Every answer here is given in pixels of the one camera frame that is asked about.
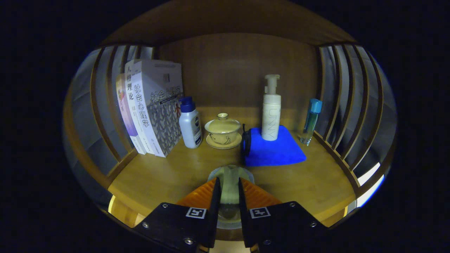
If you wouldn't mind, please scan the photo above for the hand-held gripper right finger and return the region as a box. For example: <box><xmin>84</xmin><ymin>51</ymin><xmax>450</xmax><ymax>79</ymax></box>
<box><xmin>238</xmin><ymin>177</ymin><xmax>329</xmax><ymax>253</ymax></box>

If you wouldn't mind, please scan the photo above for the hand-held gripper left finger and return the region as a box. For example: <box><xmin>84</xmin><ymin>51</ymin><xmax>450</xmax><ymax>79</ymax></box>
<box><xmin>132</xmin><ymin>177</ymin><xmax>222</xmax><ymax>253</ymax></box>

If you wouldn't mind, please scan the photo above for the wooden countertop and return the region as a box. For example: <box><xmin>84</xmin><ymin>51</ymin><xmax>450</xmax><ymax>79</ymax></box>
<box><xmin>107</xmin><ymin>106</ymin><xmax>357</xmax><ymax>229</ymax></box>

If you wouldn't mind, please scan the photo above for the wooden cabinet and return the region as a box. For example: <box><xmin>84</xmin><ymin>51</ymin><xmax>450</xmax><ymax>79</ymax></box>
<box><xmin>63</xmin><ymin>0</ymin><xmax>398</xmax><ymax>243</ymax></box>

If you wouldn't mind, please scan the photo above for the blue folded cloth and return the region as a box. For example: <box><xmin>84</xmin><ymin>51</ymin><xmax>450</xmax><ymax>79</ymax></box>
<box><xmin>241</xmin><ymin>125</ymin><xmax>307</xmax><ymax>167</ymax></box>

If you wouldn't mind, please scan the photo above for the white bottle with blue cap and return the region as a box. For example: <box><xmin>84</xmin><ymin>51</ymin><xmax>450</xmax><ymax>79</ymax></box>
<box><xmin>179</xmin><ymin>97</ymin><xmax>203</xmax><ymax>149</ymax></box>

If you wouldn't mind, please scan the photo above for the white furniture unit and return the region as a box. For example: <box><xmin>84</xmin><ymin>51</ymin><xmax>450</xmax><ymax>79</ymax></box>
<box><xmin>355</xmin><ymin>162</ymin><xmax>383</xmax><ymax>208</ymax></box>

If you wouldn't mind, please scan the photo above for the yellow lidded teacup with saucer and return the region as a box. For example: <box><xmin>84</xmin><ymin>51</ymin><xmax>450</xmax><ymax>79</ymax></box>
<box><xmin>204</xmin><ymin>113</ymin><xmax>242</xmax><ymax>150</ymax></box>

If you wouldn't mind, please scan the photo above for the clear bottle with teal cap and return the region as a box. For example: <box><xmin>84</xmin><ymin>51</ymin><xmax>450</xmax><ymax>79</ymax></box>
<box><xmin>300</xmin><ymin>98</ymin><xmax>323</xmax><ymax>146</ymax></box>

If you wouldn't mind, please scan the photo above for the white pump bottle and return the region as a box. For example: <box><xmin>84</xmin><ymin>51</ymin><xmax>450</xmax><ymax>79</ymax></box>
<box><xmin>261</xmin><ymin>74</ymin><xmax>282</xmax><ymax>141</ymax></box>

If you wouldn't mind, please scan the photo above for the grey patterned book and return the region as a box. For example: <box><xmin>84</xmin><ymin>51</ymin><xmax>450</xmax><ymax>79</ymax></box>
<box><xmin>135</xmin><ymin>59</ymin><xmax>184</xmax><ymax>158</ymax></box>

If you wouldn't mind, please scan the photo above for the white book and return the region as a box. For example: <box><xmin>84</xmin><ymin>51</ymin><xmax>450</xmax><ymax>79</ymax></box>
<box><xmin>124</xmin><ymin>60</ymin><xmax>155</xmax><ymax>155</ymax></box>

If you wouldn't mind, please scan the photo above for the purple book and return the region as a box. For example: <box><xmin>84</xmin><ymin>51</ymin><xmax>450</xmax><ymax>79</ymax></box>
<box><xmin>116</xmin><ymin>73</ymin><xmax>146</xmax><ymax>155</ymax></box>

